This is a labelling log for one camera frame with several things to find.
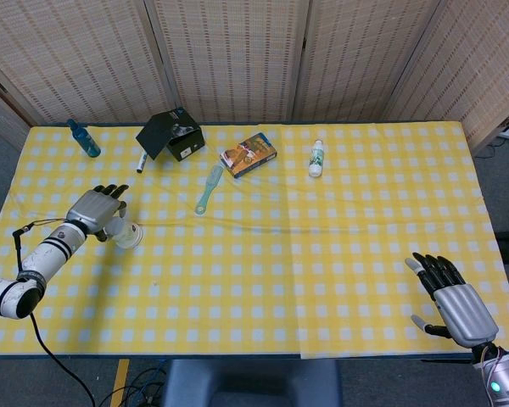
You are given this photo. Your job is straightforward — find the black open cardboard box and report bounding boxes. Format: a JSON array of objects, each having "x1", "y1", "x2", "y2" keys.
[{"x1": 135, "y1": 108, "x2": 206, "y2": 163}]

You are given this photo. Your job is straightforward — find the orange blue snack box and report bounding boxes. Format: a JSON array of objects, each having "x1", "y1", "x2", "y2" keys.
[{"x1": 219, "y1": 131, "x2": 278, "y2": 180}]

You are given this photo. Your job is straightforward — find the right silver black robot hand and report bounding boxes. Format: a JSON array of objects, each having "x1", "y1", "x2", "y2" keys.
[{"x1": 405, "y1": 253, "x2": 500, "y2": 349}]

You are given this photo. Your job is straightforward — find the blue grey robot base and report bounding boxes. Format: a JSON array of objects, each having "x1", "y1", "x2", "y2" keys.
[{"x1": 162, "y1": 359, "x2": 343, "y2": 407}]

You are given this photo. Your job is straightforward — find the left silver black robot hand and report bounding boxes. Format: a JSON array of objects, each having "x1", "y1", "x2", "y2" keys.
[{"x1": 66, "y1": 184, "x2": 131, "y2": 243}]

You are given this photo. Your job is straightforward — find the yellow white checkered tablecloth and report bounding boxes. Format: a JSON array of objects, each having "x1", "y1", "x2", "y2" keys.
[
  {"x1": 0, "y1": 123, "x2": 303, "y2": 358},
  {"x1": 281, "y1": 121, "x2": 509, "y2": 360}
]

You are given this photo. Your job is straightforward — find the black floor cables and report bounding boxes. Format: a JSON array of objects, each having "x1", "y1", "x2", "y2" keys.
[{"x1": 100, "y1": 366, "x2": 169, "y2": 407}]

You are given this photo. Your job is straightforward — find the woven folding screen panel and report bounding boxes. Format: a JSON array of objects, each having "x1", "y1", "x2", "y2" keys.
[
  {"x1": 0, "y1": 78, "x2": 31, "y2": 150},
  {"x1": 0, "y1": 0, "x2": 173, "y2": 127},
  {"x1": 381, "y1": 0, "x2": 509, "y2": 154},
  {"x1": 291, "y1": 0, "x2": 445, "y2": 124},
  {"x1": 143, "y1": 0, "x2": 311, "y2": 124}
]

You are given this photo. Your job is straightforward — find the white green label bottle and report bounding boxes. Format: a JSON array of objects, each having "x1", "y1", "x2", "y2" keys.
[{"x1": 308, "y1": 139, "x2": 327, "y2": 179}]

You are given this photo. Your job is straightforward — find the yellow floor tape strip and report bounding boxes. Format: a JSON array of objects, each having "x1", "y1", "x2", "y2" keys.
[{"x1": 109, "y1": 359, "x2": 131, "y2": 407}]

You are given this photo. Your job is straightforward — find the blue plastic bottle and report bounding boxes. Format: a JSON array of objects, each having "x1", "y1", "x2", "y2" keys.
[{"x1": 66, "y1": 119, "x2": 102, "y2": 159}]

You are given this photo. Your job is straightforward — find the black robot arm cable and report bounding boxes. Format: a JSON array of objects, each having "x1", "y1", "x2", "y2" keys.
[{"x1": 11, "y1": 217, "x2": 97, "y2": 407}]

